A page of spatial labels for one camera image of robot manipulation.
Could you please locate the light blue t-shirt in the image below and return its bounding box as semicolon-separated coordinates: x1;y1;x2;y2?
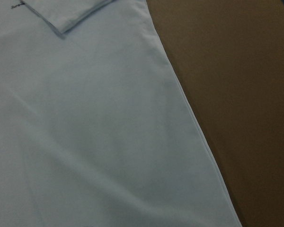
0;0;241;227

